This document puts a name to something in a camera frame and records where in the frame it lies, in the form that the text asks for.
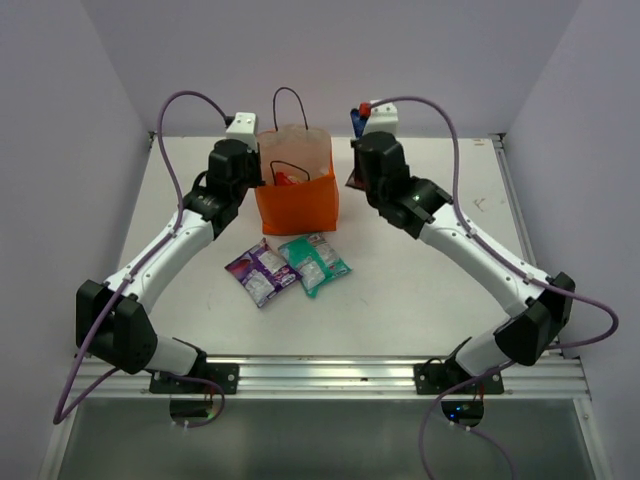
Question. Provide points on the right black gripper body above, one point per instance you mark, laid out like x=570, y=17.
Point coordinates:
x=372, y=194

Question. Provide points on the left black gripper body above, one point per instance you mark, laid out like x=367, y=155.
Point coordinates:
x=253, y=177

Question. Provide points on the red candy bag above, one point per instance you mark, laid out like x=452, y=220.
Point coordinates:
x=282, y=178

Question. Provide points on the blue Burts chip bag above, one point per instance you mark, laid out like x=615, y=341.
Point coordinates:
x=358, y=123

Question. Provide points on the orange paper bag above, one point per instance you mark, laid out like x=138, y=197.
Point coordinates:
x=308, y=207

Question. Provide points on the purple snack packet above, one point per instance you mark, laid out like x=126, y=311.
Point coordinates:
x=262, y=272

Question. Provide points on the teal snack packet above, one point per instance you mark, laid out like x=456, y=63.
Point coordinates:
x=315, y=260

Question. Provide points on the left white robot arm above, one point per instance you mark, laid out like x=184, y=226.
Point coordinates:
x=112, y=317

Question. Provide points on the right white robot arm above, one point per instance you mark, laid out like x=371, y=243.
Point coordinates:
x=535, y=303

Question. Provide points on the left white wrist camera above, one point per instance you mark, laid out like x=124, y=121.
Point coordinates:
x=243, y=127

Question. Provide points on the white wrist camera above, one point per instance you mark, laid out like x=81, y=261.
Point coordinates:
x=379, y=118
x=243, y=127

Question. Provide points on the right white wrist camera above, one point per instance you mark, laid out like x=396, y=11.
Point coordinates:
x=379, y=118

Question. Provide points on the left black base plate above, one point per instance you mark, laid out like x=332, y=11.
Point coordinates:
x=203, y=379

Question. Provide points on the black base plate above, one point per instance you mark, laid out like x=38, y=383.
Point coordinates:
x=437, y=375
x=203, y=379

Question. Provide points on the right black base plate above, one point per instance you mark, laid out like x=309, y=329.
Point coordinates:
x=437, y=375

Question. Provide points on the aluminium mounting rail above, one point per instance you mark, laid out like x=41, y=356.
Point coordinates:
x=379, y=377

